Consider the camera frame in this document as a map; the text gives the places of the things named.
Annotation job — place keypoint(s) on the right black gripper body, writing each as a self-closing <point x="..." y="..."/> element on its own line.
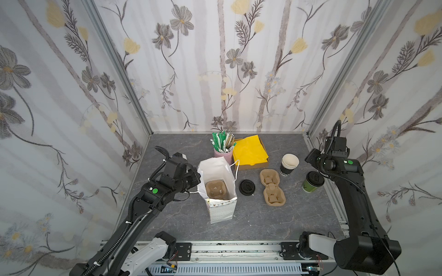
<point x="313" y="157"/>

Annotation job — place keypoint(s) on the white patterned paper bag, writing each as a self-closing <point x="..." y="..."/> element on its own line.
<point x="214" y="169"/>

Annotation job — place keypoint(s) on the brown pulp carrier top piece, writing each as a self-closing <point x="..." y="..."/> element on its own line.
<point x="217" y="190"/>

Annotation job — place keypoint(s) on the green paper cup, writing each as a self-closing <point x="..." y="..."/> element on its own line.
<point x="308" y="187"/>

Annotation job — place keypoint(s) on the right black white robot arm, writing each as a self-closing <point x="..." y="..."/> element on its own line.
<point x="368" y="249"/>

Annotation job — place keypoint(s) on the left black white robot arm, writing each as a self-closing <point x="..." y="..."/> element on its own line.
<point x="144" y="208"/>

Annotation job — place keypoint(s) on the black paper cup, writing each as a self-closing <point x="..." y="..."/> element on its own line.
<point x="288" y="164"/>

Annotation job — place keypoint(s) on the pink cup holder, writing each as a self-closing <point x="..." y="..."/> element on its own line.
<point x="227" y="156"/>

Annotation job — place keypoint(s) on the brown cardboard napkin box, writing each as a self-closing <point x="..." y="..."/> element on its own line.
<point x="247" y="167"/>

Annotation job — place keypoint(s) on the green white straws bundle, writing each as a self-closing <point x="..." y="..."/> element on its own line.
<point x="223" y="142"/>

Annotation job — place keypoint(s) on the black cup lid stack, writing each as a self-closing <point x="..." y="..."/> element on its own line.
<point x="247" y="187"/>

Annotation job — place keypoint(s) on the brown pulp cup carrier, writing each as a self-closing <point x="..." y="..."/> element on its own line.
<point x="273" y="194"/>

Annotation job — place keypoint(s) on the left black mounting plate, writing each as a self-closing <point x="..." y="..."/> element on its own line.
<point x="178" y="252"/>

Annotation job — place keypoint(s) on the black mounting plate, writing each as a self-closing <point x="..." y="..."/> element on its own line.
<point x="178" y="252"/>
<point x="289" y="252"/>

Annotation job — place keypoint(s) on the yellow napkins stack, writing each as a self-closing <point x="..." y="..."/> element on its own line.
<point x="250" y="150"/>

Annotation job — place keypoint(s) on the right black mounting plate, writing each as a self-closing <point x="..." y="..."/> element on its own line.
<point x="289" y="252"/>

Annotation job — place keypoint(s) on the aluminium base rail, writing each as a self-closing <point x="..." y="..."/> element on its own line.
<point x="242" y="258"/>

